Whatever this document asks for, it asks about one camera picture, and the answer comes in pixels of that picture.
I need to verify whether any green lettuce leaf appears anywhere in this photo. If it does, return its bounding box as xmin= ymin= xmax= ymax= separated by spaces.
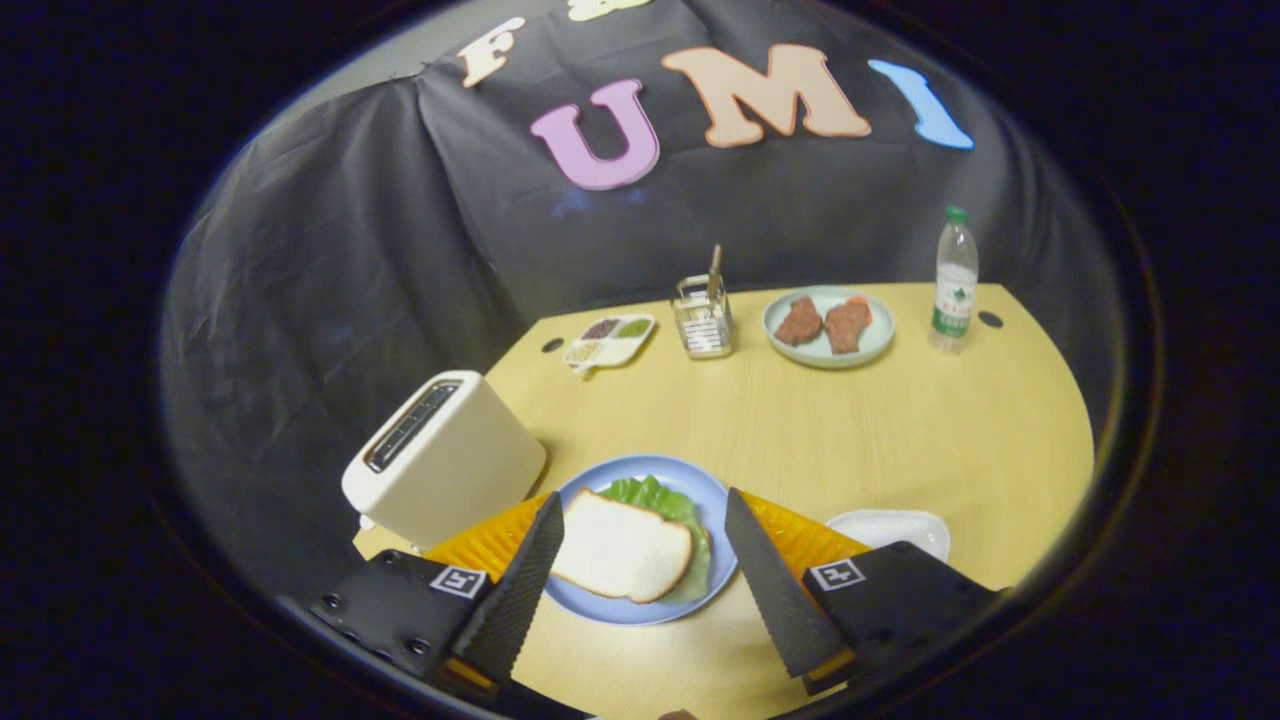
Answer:
xmin=598 ymin=475 xmax=713 ymax=605

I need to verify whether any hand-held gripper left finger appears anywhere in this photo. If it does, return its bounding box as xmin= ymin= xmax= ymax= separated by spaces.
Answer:
xmin=308 ymin=490 xmax=566 ymax=701

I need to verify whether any pale green plate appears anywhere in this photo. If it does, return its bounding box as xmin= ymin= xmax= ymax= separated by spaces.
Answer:
xmin=762 ymin=285 xmax=896 ymax=370

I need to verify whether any brown cooked meat piece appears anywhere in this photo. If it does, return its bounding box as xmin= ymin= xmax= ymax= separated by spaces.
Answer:
xmin=824 ymin=297 xmax=873 ymax=355
xmin=773 ymin=296 xmax=824 ymax=347

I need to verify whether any clear water bottle green cap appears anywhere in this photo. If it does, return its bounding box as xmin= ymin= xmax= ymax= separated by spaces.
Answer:
xmin=928 ymin=206 xmax=980 ymax=353

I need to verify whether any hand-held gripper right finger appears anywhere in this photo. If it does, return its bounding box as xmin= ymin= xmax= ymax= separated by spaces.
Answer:
xmin=724 ymin=487 xmax=1004 ymax=696

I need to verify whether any plain white bread slice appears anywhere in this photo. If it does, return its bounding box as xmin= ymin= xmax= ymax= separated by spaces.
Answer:
xmin=551 ymin=489 xmax=694 ymax=604

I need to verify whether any blue plate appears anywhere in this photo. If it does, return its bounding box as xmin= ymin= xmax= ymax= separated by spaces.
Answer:
xmin=545 ymin=455 xmax=739 ymax=627

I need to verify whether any white toaster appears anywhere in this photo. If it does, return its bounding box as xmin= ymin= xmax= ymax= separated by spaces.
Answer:
xmin=341 ymin=370 xmax=548 ymax=553

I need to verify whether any metal wire utensil holder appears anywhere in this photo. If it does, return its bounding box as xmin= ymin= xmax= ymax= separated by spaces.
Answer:
xmin=671 ymin=274 xmax=734 ymax=360

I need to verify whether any white plate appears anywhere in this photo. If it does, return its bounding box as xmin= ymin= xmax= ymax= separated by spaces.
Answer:
xmin=826 ymin=509 xmax=952 ymax=563

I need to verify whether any black backdrop cloth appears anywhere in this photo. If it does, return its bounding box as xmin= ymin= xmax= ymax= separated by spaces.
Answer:
xmin=160 ymin=0 xmax=1121 ymax=601

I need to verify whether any white divided dish with beans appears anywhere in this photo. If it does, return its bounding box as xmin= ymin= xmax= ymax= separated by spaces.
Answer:
xmin=562 ymin=313 xmax=657 ymax=375

